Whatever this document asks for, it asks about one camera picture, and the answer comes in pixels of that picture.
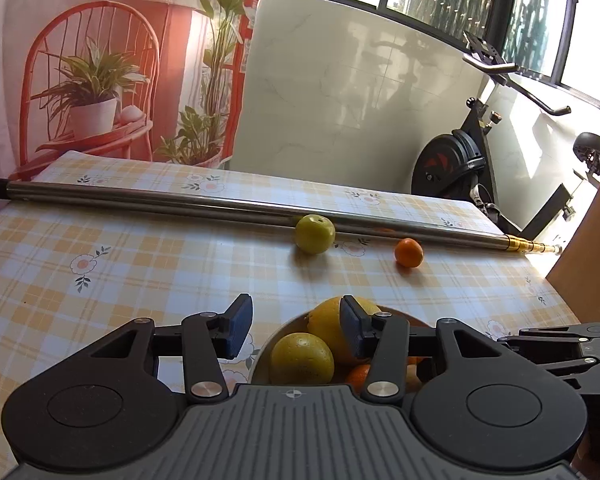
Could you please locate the large yellow lemon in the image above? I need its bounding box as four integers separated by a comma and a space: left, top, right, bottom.
308, 297, 363, 366

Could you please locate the green apple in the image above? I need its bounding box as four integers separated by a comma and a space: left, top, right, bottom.
270, 333, 335, 385
294, 214, 336, 255

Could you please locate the orange tangerine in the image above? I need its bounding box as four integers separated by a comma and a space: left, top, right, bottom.
343, 364, 370, 394
407, 356, 426, 365
393, 237, 425, 269

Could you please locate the wooden board right edge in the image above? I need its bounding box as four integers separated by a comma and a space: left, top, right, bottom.
545, 138, 600, 328

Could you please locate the cream round plate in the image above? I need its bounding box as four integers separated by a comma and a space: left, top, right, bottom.
248, 303, 432, 395

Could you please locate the long steel telescopic pole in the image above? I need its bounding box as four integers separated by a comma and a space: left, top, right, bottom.
0, 179, 562, 255

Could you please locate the plaid floral tablecloth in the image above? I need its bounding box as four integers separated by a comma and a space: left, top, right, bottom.
0, 152, 577, 479

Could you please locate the black exercise bike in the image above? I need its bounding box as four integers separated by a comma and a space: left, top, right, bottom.
411, 30, 573, 240

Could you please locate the printed red backdrop curtain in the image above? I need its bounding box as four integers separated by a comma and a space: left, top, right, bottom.
0, 0, 259, 180

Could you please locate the dark window frame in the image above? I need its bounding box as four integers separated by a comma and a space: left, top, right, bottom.
263, 0, 600, 122

